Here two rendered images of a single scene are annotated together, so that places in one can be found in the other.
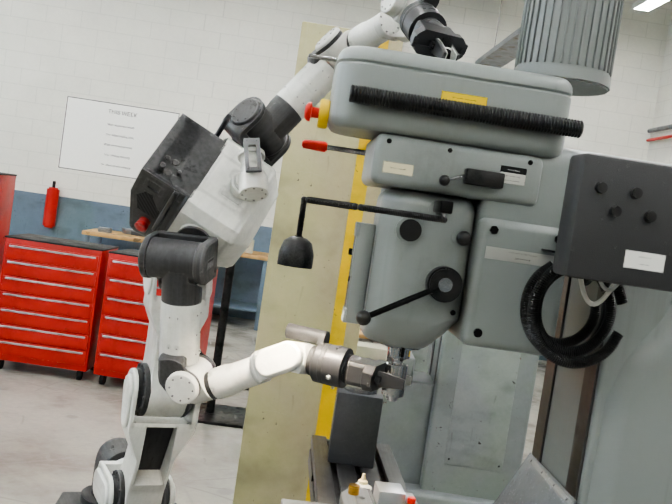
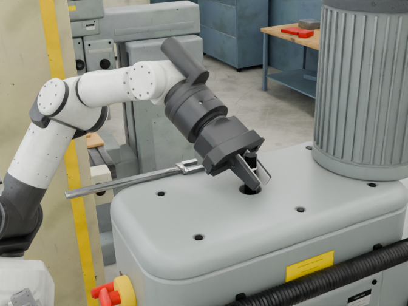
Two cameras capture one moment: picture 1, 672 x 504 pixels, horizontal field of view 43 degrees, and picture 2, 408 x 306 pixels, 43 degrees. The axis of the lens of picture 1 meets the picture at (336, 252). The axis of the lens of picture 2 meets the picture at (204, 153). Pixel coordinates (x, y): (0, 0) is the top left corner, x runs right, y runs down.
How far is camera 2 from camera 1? 1.33 m
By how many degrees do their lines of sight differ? 30
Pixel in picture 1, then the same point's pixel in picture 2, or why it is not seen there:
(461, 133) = not seen: hidden behind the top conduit
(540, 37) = (364, 136)
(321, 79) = (59, 143)
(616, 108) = not seen: outside the picture
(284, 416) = (53, 260)
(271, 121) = (17, 213)
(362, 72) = (189, 292)
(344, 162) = (37, 55)
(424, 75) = (264, 261)
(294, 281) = not seen: hidden behind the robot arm
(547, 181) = (386, 284)
